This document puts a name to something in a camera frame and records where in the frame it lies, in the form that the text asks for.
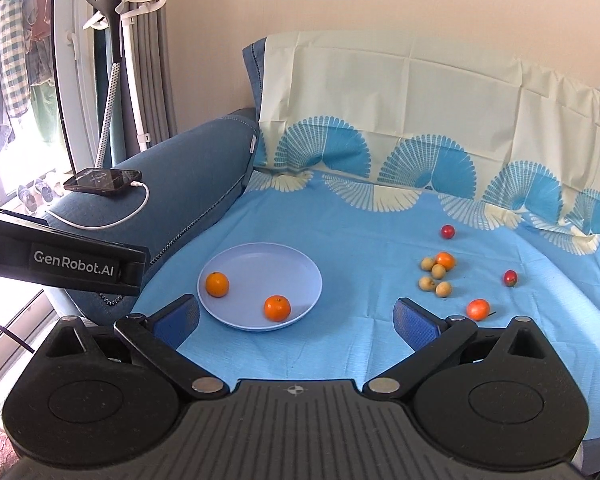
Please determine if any blue sofa armrest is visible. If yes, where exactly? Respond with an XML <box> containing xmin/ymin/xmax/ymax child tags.
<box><xmin>42</xmin><ymin>107</ymin><xmax>260</xmax><ymax>321</ymax></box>

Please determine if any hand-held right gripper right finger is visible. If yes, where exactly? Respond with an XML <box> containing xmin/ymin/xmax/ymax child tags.
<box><xmin>362</xmin><ymin>297</ymin><xmax>551</xmax><ymax>401</ymax></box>

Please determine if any blue sofa back cushion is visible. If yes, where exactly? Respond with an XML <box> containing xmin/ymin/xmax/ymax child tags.
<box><xmin>242</xmin><ymin>35</ymin><xmax>270</xmax><ymax>111</ymax></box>

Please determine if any black smartphone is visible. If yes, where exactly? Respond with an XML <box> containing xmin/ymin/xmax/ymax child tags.
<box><xmin>63</xmin><ymin>169</ymin><xmax>143</xmax><ymax>195</ymax></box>

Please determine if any plaid shirt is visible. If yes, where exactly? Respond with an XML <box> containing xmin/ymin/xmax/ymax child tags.
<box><xmin>0</xmin><ymin>0</ymin><xmax>33</xmax><ymax>118</ymax></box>

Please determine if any white charging cable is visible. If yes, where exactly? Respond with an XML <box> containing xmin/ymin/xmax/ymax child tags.
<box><xmin>47</xmin><ymin>182</ymin><xmax>151</xmax><ymax>231</ymax></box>

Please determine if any grey curtain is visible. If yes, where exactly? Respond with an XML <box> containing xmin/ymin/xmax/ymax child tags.
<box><xmin>92</xmin><ymin>0</ymin><xmax>178</xmax><ymax>161</ymax></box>

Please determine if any blue cream printed sheet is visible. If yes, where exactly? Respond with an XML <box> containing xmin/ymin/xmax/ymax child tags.
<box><xmin>115</xmin><ymin>30</ymin><xmax>600</xmax><ymax>461</ymax></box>

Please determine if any thin black cable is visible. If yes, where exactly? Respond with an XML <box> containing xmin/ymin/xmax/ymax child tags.
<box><xmin>0</xmin><ymin>325</ymin><xmax>35</xmax><ymax>353</ymax></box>

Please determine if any white steamer stand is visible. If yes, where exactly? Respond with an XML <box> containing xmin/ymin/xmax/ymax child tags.
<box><xmin>82</xmin><ymin>0</ymin><xmax>181</xmax><ymax>151</ymax></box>

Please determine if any green garment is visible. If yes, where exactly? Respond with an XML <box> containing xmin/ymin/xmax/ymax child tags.
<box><xmin>30</xmin><ymin>80</ymin><xmax>61</xmax><ymax>136</ymax></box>

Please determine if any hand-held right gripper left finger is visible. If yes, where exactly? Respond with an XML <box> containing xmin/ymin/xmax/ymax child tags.
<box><xmin>42</xmin><ymin>294</ymin><xmax>228</xmax><ymax>402</ymax></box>

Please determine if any black garment steamer head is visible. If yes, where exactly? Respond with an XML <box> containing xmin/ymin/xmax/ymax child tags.
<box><xmin>87</xmin><ymin>0</ymin><xmax>128</xmax><ymax>66</ymax></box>

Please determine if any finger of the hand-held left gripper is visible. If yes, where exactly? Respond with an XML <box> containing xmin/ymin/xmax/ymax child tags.
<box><xmin>121</xmin><ymin>246</ymin><xmax>148</xmax><ymax>297</ymax></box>

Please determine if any small orange with stem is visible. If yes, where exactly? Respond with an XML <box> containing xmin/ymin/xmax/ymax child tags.
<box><xmin>466</xmin><ymin>299</ymin><xmax>496</xmax><ymax>322</ymax></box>

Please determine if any row of shoes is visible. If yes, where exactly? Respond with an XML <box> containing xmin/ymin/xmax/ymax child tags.
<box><xmin>15</xmin><ymin>172</ymin><xmax>68</xmax><ymax>211</ymax></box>

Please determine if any white door frame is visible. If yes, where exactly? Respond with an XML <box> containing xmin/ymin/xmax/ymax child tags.
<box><xmin>52</xmin><ymin>0</ymin><xmax>111</xmax><ymax>171</ymax></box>

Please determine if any light blue plate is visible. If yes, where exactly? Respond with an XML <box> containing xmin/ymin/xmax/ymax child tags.
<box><xmin>196</xmin><ymin>242</ymin><xmax>323</xmax><ymax>332</ymax></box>

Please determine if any dotted steamer hose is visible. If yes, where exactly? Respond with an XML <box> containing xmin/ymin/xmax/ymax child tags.
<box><xmin>95</xmin><ymin>62</ymin><xmax>123</xmax><ymax>171</ymax></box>

